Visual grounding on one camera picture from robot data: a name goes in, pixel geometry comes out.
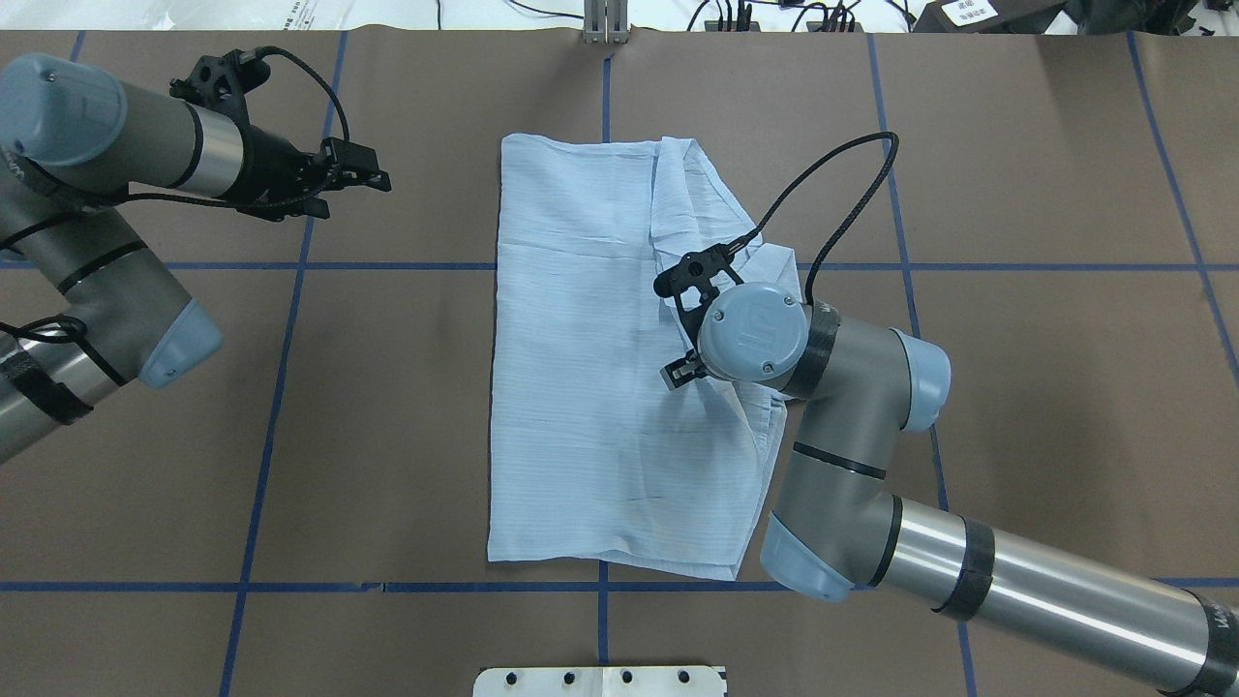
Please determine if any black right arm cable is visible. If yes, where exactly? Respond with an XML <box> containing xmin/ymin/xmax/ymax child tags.
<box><xmin>726</xmin><ymin>132</ymin><xmax>901</xmax><ymax>291</ymax></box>

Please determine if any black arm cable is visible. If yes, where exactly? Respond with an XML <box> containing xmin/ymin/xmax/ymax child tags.
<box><xmin>726</xmin><ymin>132</ymin><xmax>901</xmax><ymax>291</ymax></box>
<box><xmin>116</xmin><ymin>45</ymin><xmax>351</xmax><ymax>209</ymax></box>

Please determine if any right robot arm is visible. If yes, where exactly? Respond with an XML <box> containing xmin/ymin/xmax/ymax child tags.
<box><xmin>598</xmin><ymin>241</ymin><xmax>1237</xmax><ymax>696</ymax></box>

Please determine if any light blue button-up shirt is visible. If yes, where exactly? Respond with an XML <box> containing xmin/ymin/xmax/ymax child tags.
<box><xmin>487</xmin><ymin>134</ymin><xmax>787</xmax><ymax>581</ymax></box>

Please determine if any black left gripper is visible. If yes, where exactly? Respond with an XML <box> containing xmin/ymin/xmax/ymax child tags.
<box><xmin>169</xmin><ymin>51</ymin><xmax>392</xmax><ymax>222</ymax></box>

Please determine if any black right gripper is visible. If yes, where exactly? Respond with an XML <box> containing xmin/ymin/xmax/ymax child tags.
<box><xmin>653</xmin><ymin>248</ymin><xmax>743</xmax><ymax>391</ymax></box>

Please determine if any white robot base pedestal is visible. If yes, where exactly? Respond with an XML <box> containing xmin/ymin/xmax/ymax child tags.
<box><xmin>472</xmin><ymin>665</ymin><xmax>729</xmax><ymax>696</ymax></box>

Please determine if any grey aluminium frame post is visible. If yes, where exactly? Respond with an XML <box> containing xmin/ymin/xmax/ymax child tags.
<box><xmin>584</xmin><ymin>0</ymin><xmax>631</xmax><ymax>45</ymax></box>

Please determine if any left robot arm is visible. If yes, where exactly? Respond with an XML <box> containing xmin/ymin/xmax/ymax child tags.
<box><xmin>1</xmin><ymin>45</ymin><xmax>392</xmax><ymax>461</ymax></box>

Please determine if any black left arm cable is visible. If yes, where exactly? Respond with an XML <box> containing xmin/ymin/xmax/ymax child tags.
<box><xmin>116</xmin><ymin>45</ymin><xmax>351</xmax><ymax>209</ymax></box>

